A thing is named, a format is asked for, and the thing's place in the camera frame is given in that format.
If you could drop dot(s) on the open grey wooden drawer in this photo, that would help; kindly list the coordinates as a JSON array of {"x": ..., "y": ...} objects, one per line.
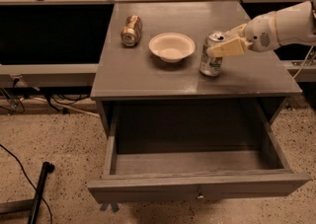
[{"x": 168, "y": 152}]

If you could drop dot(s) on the white paper bowl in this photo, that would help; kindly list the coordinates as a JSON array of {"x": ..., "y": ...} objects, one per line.
[{"x": 172, "y": 47}]

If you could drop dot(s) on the black metal stand leg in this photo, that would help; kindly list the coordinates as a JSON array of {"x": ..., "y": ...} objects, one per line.
[{"x": 46, "y": 169}]

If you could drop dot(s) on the grey side shelf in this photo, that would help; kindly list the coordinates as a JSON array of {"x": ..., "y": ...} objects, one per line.
[{"x": 49, "y": 75}]

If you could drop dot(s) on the brown soda can lying down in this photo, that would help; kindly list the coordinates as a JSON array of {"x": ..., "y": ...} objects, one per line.
[{"x": 132, "y": 31}]

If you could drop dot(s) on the silver 7up can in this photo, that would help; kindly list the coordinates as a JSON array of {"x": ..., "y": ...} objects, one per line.
[{"x": 210, "y": 65}]

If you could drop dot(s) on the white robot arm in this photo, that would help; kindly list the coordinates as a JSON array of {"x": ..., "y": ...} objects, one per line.
[{"x": 292, "y": 25}]

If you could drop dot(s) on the grey wooden cabinet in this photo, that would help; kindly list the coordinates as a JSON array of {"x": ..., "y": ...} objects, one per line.
[{"x": 134, "y": 73}]

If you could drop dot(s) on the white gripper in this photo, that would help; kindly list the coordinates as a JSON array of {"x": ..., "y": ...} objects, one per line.
[{"x": 261, "y": 34}]

